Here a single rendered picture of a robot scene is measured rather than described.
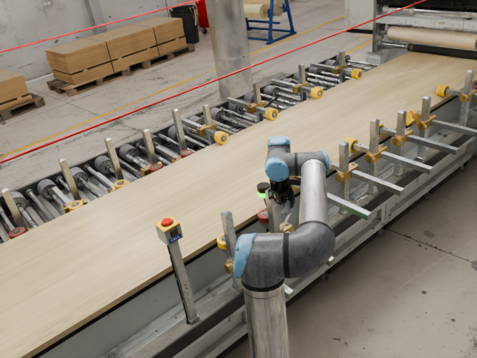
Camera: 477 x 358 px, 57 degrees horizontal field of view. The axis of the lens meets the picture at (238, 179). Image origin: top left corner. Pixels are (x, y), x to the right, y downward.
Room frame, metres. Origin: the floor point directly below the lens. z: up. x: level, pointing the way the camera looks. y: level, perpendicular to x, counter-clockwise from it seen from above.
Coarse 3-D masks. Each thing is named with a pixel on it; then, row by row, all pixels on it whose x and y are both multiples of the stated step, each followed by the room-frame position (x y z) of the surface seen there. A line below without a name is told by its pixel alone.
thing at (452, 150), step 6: (384, 132) 2.30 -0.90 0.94; (390, 132) 2.27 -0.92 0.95; (408, 138) 2.17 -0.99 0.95; (414, 138) 2.15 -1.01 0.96; (420, 138) 2.13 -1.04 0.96; (420, 144) 2.11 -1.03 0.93; (426, 144) 2.08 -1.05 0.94; (432, 144) 2.05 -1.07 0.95; (438, 144) 2.03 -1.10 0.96; (444, 144) 2.02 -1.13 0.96; (444, 150) 2.00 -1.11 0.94; (450, 150) 1.97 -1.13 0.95; (456, 150) 1.95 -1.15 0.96
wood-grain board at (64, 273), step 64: (384, 64) 3.63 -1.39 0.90; (448, 64) 3.40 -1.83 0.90; (256, 128) 2.73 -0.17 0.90; (320, 128) 2.58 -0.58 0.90; (128, 192) 2.12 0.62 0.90; (192, 192) 2.02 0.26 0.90; (256, 192) 1.92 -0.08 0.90; (0, 256) 1.70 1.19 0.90; (64, 256) 1.63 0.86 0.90; (128, 256) 1.56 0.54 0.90; (192, 256) 1.52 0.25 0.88; (0, 320) 1.28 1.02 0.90; (64, 320) 1.23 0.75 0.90
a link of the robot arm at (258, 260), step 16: (240, 240) 0.88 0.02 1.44; (256, 240) 0.87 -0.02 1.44; (272, 240) 0.86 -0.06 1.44; (288, 240) 0.85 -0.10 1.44; (240, 256) 0.84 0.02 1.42; (256, 256) 0.83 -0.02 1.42; (272, 256) 0.83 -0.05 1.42; (288, 256) 0.82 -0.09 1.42; (240, 272) 0.83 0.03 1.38; (256, 272) 0.82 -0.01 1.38; (272, 272) 0.81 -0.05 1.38; (288, 272) 0.81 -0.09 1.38; (256, 288) 0.81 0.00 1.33; (272, 288) 0.81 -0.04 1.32; (256, 304) 0.81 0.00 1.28; (272, 304) 0.80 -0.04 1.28; (256, 320) 0.80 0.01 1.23; (272, 320) 0.79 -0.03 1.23; (256, 336) 0.79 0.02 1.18; (272, 336) 0.78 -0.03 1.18; (256, 352) 0.79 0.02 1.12; (272, 352) 0.77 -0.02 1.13; (288, 352) 0.80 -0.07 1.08
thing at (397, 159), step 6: (354, 144) 2.18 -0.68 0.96; (360, 144) 2.16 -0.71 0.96; (360, 150) 2.14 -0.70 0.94; (366, 150) 2.11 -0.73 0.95; (384, 156) 2.02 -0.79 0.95; (390, 156) 1.99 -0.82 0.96; (396, 156) 1.98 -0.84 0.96; (396, 162) 1.96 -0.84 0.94; (402, 162) 1.93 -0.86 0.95; (408, 162) 1.90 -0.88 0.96; (414, 162) 1.89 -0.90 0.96; (414, 168) 1.87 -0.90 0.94; (420, 168) 1.85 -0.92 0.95; (426, 168) 1.82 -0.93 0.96; (432, 168) 1.82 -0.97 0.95
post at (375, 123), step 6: (372, 120) 2.04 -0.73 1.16; (378, 120) 2.04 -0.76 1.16; (372, 126) 2.04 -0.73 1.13; (378, 126) 2.04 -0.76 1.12; (372, 132) 2.03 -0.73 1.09; (378, 132) 2.04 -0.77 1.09; (372, 138) 2.03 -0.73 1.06; (378, 138) 2.04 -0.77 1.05; (372, 144) 2.03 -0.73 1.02; (378, 144) 2.04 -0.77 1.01; (372, 150) 2.03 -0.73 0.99; (372, 162) 2.03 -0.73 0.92; (372, 168) 2.03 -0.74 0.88; (372, 174) 2.03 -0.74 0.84; (372, 186) 2.03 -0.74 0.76
